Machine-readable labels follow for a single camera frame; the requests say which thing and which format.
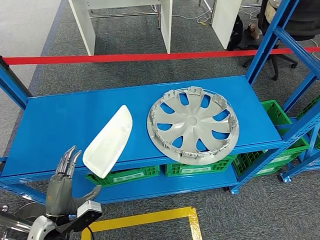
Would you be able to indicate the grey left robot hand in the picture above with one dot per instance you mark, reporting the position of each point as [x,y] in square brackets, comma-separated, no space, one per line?
[60,198]

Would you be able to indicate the white plastic car part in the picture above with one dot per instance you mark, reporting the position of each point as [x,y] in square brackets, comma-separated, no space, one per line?
[107,145]

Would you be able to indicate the blue metal shelf rack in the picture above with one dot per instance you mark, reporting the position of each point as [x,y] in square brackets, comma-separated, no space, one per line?
[75,132]
[300,167]

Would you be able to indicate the green plastic crate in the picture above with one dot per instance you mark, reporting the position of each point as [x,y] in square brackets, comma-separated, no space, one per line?
[175,169]
[269,171]
[275,114]
[149,172]
[309,106]

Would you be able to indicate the red barrier belt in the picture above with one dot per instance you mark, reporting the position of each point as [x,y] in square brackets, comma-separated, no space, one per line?
[124,58]

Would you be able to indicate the grey wheel hubcap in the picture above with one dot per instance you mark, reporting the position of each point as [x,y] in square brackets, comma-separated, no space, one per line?
[192,121]

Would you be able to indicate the white desk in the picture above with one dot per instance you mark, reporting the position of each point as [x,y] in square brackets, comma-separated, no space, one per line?
[225,20]
[166,26]

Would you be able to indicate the black bag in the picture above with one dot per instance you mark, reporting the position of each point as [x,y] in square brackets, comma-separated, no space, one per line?
[236,33]

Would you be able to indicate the black office chair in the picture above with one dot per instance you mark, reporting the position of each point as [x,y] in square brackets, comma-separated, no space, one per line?
[300,20]

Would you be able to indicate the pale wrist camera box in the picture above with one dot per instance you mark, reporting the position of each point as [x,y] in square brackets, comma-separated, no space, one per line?
[90,208]

